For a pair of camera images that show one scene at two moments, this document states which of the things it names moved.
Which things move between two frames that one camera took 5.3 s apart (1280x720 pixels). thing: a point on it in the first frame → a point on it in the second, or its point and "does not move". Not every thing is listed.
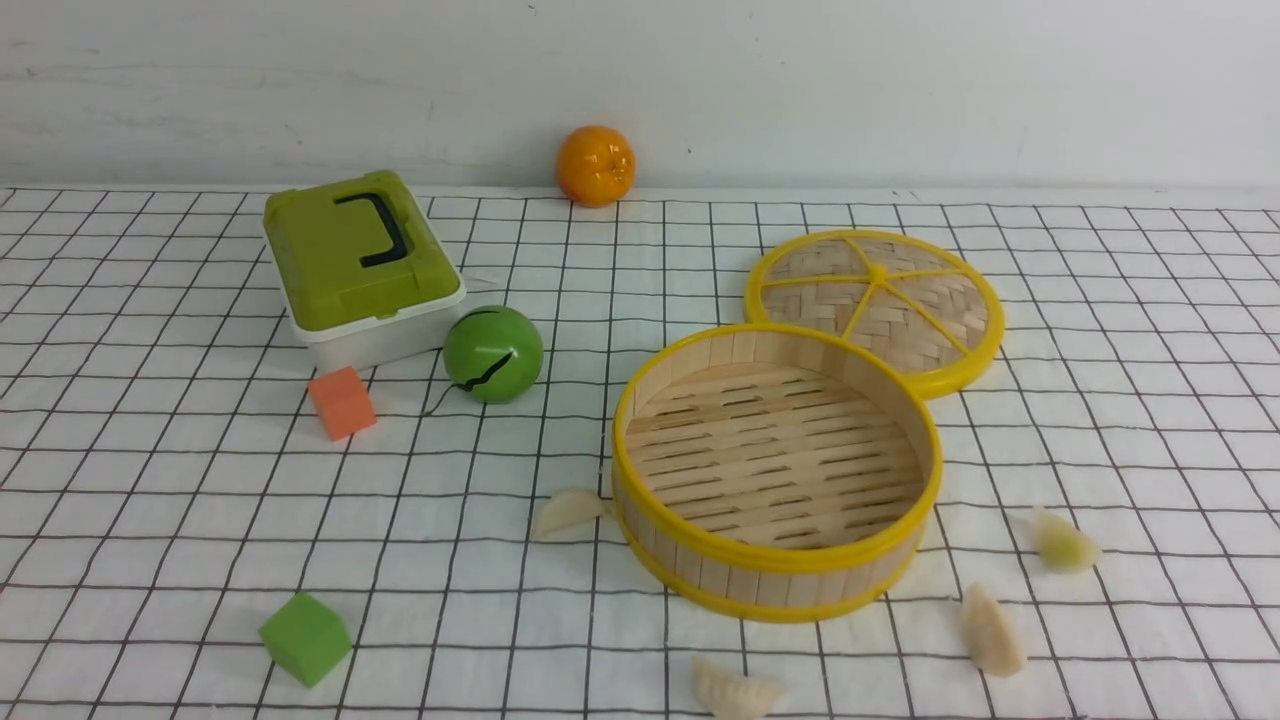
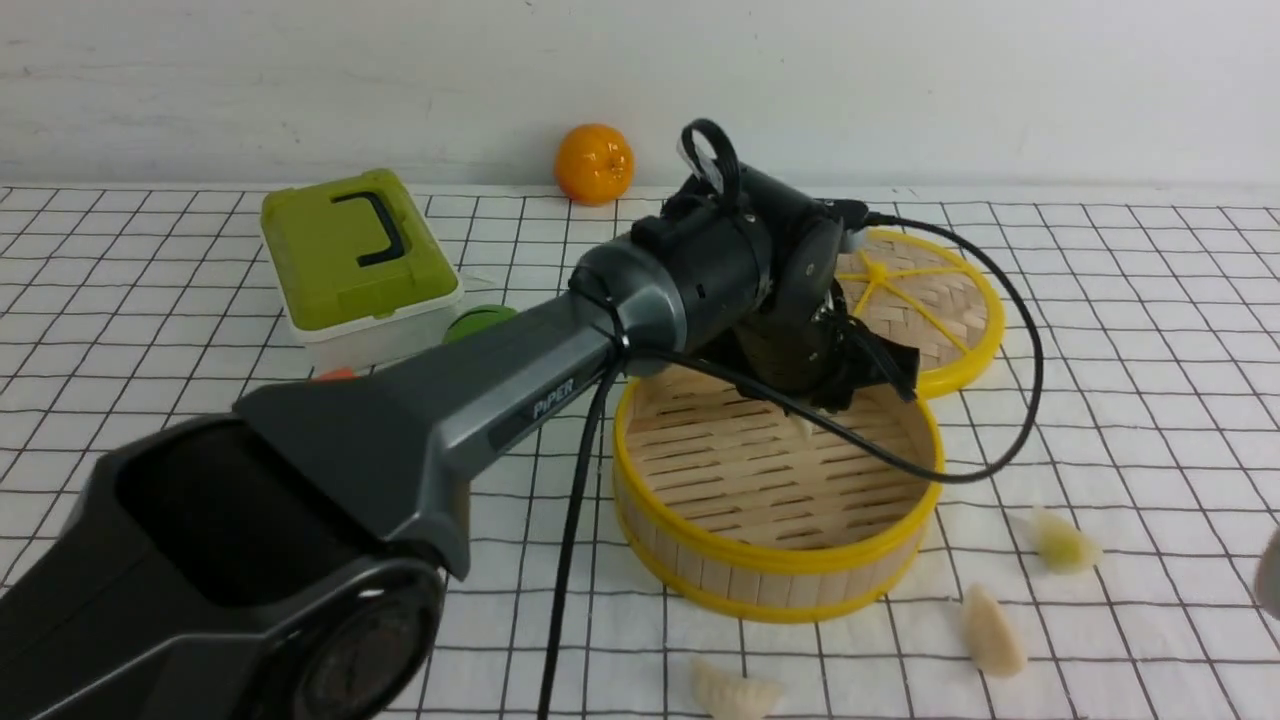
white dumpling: (569, 516) → (803, 427)
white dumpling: (993, 642) does not move
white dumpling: (734, 697) does not move
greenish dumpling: (1061, 546) does not move
